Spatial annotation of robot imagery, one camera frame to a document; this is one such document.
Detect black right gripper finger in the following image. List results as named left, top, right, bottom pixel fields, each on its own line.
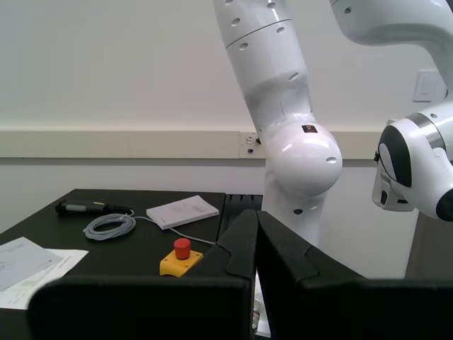
left=187, top=209, right=258, bottom=281
left=258, top=211, right=365, bottom=340

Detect white booklet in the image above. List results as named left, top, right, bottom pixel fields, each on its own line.
left=146, top=195, right=219, bottom=231

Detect yellow red emergency stop button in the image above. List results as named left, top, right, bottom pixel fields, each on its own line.
left=159, top=238, right=205, bottom=277

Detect white wall outlet plate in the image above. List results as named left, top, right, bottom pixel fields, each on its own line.
left=240, top=131, right=266, bottom=159

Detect black grey handheld enabling device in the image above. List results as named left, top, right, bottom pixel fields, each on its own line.
left=55, top=199, right=132, bottom=215

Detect grey cabinet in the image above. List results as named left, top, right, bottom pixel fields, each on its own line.
left=405, top=210, right=453, bottom=281

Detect white printed paper sheet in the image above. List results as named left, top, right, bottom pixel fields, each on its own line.
left=0, top=247, right=89, bottom=311
left=0, top=236, right=60, bottom=292

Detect grey coiled cable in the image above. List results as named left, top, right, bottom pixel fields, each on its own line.
left=83, top=208, right=217, bottom=247

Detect white wall light switch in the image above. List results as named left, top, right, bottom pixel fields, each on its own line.
left=413, top=70, right=449, bottom=103

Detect beige wall cable raceway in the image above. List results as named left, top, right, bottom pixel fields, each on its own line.
left=0, top=130, right=385, bottom=160

